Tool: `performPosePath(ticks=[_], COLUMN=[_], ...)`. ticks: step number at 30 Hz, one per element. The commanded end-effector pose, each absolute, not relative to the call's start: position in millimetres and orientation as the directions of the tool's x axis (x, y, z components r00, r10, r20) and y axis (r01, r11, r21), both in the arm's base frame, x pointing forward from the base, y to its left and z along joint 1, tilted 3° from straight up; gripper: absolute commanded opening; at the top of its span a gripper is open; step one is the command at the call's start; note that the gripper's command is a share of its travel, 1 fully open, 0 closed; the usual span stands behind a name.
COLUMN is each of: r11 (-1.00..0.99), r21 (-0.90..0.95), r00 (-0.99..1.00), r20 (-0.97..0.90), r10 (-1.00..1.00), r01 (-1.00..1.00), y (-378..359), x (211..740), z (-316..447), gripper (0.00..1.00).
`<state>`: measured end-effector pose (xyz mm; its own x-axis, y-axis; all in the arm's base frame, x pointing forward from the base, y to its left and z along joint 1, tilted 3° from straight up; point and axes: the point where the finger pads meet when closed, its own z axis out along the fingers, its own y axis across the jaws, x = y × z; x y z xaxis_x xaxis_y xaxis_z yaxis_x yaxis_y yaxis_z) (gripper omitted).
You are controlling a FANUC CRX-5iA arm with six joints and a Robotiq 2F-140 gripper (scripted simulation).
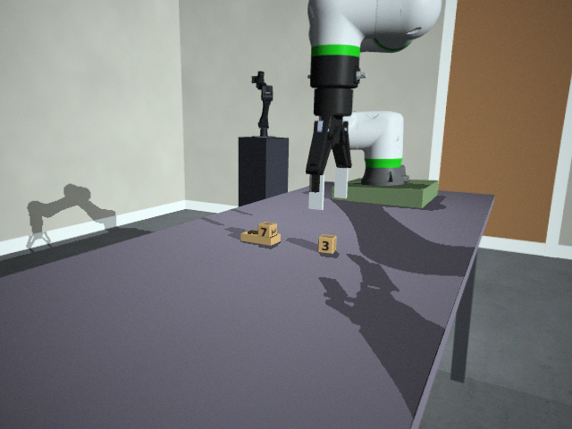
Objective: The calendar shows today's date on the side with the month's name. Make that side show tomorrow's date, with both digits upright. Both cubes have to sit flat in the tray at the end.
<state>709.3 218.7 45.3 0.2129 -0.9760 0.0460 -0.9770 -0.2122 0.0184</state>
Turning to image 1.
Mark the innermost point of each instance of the tan number cube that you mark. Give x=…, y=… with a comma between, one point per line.
x=267, y=229
x=327, y=244

